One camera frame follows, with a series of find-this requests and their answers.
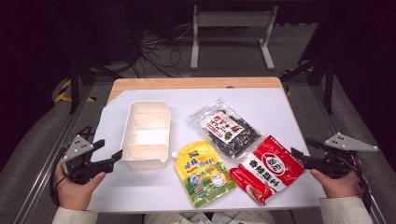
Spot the black metal stand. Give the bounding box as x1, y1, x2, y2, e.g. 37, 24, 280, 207
66, 6, 124, 116
279, 18, 335, 116

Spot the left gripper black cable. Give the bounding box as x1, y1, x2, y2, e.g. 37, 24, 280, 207
49, 147, 68, 208

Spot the bundle of black floor cables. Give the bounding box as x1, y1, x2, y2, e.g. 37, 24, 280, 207
120, 6, 200, 78

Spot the yellow black hazard tape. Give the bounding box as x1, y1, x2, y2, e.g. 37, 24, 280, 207
54, 78, 97, 104

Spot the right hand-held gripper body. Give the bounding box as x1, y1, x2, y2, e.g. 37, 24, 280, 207
311, 132, 379, 180

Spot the red white seasoning packet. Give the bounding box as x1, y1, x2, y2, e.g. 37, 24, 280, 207
229, 134, 305, 206

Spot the person's left hand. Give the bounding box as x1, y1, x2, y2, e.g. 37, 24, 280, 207
55, 160, 107, 212

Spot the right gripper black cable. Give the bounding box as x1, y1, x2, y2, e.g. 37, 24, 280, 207
340, 151, 373, 214

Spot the yellow green spout pouch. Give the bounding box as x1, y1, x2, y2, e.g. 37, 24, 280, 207
170, 139, 237, 209

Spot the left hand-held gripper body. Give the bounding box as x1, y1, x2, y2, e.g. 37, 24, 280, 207
61, 133, 115, 185

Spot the person's right hand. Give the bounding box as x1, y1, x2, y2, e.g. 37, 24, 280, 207
309, 158, 363, 200

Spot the aluminium frame rail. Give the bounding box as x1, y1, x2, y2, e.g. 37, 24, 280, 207
311, 83, 387, 224
12, 83, 94, 224

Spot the clear bag of dried seaweed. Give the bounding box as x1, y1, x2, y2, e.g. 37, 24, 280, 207
187, 97, 263, 161

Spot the white plastic storage box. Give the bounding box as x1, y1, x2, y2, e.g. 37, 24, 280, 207
120, 100, 173, 170

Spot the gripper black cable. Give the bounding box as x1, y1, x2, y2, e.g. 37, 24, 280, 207
340, 151, 373, 214
49, 147, 68, 208

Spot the white metal stand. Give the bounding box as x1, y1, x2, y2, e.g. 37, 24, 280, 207
190, 4, 279, 71

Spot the white table mat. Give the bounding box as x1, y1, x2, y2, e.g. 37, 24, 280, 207
86, 87, 328, 214

